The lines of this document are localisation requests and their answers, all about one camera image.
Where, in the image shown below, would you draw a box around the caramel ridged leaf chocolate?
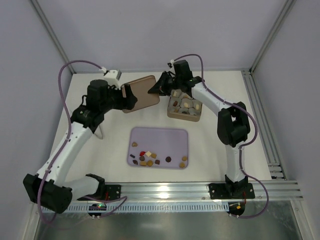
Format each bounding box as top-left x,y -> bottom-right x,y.
147,160 -> 153,167

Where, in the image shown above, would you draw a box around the metal tongs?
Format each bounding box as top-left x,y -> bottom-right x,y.
94,125 -> 104,140

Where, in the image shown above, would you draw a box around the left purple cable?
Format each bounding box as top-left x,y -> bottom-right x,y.
37,59 -> 128,224

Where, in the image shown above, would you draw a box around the aluminium frame rail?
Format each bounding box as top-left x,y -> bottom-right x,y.
115,180 -> 303,202

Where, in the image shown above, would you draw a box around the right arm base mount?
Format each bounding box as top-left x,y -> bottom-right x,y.
208,183 -> 256,200

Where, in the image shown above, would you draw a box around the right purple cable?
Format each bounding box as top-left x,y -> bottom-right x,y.
167,53 -> 270,220

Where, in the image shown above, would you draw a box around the caramel shell chocolate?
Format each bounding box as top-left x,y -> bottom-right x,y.
179,162 -> 186,168

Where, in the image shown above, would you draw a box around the purple cable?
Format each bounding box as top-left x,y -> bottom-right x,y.
167,53 -> 270,220
37,59 -> 128,224

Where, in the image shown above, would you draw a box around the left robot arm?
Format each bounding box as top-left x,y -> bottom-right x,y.
23,79 -> 138,214

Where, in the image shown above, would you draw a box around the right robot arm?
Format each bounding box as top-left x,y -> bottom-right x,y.
148,60 -> 255,200

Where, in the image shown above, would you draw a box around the lilac plastic tray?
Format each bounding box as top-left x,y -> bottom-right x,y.
127,127 -> 189,170

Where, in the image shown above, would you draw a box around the dark rose chocolate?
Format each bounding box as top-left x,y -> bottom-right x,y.
165,156 -> 172,163

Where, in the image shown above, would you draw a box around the gold tin lid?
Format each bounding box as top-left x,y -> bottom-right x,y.
123,75 -> 160,114

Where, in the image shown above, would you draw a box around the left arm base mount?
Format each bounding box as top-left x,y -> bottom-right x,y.
77,184 -> 122,201

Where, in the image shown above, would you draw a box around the white slotted cable duct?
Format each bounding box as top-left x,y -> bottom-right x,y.
41,202 -> 230,214

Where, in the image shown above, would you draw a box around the gold tin box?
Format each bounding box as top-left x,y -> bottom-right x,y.
167,89 -> 203,122

